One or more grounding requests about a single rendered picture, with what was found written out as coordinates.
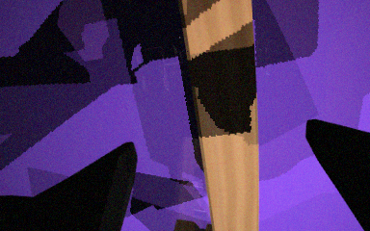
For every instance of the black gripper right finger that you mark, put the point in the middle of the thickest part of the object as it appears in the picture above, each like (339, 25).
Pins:
(344, 154)

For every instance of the brown wooden board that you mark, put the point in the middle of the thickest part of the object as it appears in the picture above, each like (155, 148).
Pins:
(219, 42)

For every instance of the wooden post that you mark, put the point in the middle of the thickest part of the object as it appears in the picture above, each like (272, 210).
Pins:
(188, 225)

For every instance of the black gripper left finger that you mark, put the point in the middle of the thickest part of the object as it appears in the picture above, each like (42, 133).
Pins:
(94, 199)

